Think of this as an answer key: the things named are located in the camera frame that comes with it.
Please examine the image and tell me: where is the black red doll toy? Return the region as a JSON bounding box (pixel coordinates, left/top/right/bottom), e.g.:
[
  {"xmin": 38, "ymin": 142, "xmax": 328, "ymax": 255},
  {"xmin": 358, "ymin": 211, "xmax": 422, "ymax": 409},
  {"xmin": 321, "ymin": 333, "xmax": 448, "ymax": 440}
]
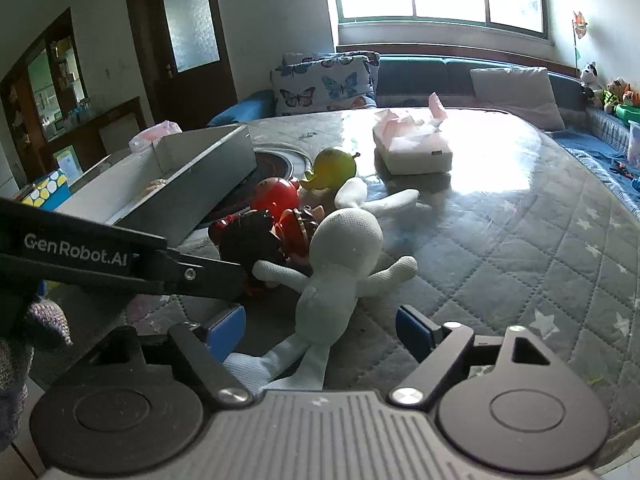
[{"xmin": 207, "ymin": 205, "xmax": 326, "ymax": 295}]

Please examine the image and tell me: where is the white knitted rabbit doll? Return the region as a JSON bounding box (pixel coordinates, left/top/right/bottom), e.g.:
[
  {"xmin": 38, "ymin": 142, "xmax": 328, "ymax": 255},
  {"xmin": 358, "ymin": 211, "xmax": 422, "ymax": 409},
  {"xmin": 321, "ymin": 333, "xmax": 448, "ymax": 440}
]
[{"xmin": 224, "ymin": 177, "xmax": 420, "ymax": 394}]

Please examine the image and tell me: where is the yellow blue patterned box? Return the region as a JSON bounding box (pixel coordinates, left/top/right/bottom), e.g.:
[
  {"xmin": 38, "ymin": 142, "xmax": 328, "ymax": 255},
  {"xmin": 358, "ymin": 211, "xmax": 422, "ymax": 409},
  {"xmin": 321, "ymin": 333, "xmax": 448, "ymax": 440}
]
[{"xmin": 15, "ymin": 169, "xmax": 70, "ymax": 211}]

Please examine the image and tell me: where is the dark wooden cabinet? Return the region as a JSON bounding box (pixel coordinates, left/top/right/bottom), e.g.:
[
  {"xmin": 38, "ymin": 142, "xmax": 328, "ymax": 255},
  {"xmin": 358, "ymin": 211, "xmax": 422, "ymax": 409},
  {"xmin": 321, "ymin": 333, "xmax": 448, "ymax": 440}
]
[{"xmin": 1, "ymin": 10, "xmax": 148, "ymax": 183}]

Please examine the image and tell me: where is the grey cardboard storage box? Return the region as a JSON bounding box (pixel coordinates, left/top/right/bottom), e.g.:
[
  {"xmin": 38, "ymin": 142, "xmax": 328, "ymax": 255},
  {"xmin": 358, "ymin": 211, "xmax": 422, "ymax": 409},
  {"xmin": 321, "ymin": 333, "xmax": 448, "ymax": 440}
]
[{"xmin": 58, "ymin": 125, "xmax": 257, "ymax": 246}]

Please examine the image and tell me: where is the grey quilted star mat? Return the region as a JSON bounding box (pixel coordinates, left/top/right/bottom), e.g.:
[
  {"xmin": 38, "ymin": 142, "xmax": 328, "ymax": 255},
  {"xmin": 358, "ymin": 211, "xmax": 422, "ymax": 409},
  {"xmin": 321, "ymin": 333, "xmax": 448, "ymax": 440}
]
[{"xmin": 124, "ymin": 106, "xmax": 640, "ymax": 461}]

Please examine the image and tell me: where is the pink plastic bag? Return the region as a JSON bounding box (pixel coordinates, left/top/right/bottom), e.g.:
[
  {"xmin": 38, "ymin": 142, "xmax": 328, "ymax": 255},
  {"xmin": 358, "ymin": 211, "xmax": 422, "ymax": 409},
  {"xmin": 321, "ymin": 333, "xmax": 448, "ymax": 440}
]
[{"xmin": 128, "ymin": 120, "xmax": 182, "ymax": 153}]

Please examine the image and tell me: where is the red octopus squeaky toy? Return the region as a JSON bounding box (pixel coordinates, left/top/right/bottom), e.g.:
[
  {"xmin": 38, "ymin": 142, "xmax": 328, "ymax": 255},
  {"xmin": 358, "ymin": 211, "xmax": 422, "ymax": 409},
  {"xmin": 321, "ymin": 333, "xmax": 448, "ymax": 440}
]
[{"xmin": 250, "ymin": 177, "xmax": 299, "ymax": 220}]

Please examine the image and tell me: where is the round induction cooktop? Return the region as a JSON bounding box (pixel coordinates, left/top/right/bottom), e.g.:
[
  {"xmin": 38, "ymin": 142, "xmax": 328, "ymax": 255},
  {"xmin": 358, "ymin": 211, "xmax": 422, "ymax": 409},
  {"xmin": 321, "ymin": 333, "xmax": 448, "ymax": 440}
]
[{"xmin": 250, "ymin": 146, "xmax": 311, "ymax": 183}]

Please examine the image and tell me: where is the white tissue box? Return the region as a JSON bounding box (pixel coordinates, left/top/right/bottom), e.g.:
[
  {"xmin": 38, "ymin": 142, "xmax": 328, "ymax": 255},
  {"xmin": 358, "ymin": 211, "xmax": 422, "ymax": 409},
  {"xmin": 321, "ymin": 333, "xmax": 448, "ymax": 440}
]
[{"xmin": 372, "ymin": 92, "xmax": 452, "ymax": 176}]

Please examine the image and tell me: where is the yellow green squeaky toy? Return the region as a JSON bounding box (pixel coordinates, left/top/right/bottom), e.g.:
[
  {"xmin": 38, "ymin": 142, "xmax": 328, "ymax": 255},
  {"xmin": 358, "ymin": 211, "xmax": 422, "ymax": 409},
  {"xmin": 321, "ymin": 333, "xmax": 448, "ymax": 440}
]
[{"xmin": 300, "ymin": 148, "xmax": 360, "ymax": 191}]

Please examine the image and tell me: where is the dark wooden door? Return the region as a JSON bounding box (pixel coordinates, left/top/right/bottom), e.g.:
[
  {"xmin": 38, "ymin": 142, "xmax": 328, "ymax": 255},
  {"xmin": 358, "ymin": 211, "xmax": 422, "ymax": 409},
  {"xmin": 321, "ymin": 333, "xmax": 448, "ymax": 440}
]
[{"xmin": 126, "ymin": 0, "xmax": 238, "ymax": 130}]

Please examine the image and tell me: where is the blue bench sofa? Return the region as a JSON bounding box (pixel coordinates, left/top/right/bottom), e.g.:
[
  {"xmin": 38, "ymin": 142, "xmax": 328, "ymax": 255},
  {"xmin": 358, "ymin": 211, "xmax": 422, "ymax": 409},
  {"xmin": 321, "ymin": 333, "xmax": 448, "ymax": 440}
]
[{"xmin": 207, "ymin": 52, "xmax": 640, "ymax": 221}]

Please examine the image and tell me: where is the grey cushion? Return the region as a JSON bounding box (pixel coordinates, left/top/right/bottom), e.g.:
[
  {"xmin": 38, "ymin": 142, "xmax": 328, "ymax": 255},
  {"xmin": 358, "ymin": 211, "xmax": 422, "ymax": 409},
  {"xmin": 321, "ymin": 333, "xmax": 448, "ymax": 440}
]
[{"xmin": 470, "ymin": 67, "xmax": 565, "ymax": 131}]

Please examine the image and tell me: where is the butterfly print pillow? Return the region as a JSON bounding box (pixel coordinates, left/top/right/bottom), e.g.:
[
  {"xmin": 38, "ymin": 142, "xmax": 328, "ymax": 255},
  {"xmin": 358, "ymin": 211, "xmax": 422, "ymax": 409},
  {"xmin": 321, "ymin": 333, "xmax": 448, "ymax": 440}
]
[{"xmin": 270, "ymin": 51, "xmax": 381, "ymax": 116}]

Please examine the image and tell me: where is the clear plastic storage bin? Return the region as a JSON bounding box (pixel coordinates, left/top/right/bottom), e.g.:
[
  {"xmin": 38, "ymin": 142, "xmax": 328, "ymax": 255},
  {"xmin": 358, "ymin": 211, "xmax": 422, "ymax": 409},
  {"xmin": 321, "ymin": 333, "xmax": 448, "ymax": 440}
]
[{"xmin": 627, "ymin": 120, "xmax": 640, "ymax": 169}]

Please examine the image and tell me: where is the green plastic toy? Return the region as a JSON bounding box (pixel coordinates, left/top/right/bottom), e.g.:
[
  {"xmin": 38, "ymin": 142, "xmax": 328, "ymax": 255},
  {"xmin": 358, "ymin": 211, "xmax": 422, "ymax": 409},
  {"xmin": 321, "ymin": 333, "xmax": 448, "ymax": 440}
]
[{"xmin": 615, "ymin": 104, "xmax": 640, "ymax": 126}]

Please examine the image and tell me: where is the black white plush toy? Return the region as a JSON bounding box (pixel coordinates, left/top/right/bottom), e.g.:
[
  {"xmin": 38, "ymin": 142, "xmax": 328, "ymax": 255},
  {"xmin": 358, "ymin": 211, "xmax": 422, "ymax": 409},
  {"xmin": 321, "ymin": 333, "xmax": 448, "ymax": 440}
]
[{"xmin": 580, "ymin": 62, "xmax": 605, "ymax": 110}]

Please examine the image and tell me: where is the pile of small plush toys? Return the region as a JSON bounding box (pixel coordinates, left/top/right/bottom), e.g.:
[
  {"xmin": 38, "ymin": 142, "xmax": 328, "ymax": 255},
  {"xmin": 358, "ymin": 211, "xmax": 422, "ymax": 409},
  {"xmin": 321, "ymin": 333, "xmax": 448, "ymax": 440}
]
[{"xmin": 603, "ymin": 78, "xmax": 639, "ymax": 115}]

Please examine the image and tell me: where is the paper pinwheel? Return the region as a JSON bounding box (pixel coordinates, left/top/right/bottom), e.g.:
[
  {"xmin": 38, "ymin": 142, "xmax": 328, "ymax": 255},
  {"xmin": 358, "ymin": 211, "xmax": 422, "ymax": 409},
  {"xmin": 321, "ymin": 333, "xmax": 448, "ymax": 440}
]
[{"xmin": 572, "ymin": 12, "xmax": 588, "ymax": 73}]

